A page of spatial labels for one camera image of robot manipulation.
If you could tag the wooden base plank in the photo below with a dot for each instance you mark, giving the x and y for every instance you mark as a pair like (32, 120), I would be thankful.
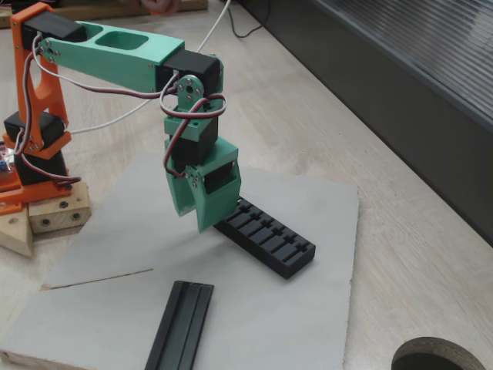
(13, 235)

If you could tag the person's hand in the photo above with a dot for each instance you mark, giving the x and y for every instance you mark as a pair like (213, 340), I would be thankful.
(159, 5)

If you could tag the black aluminium profile rail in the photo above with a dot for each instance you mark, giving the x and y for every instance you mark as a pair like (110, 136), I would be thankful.
(181, 327)

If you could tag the wooden base block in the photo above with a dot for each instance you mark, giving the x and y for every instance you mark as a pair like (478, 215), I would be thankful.
(58, 216)

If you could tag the black slotted rack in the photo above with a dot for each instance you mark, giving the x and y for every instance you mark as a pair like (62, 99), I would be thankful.
(269, 243)

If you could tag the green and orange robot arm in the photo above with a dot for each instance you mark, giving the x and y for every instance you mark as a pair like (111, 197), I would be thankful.
(115, 58)

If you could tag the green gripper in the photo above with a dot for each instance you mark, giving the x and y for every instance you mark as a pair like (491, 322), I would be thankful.
(220, 184)

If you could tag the grey board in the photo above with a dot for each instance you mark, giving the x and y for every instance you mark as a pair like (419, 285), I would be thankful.
(115, 239)

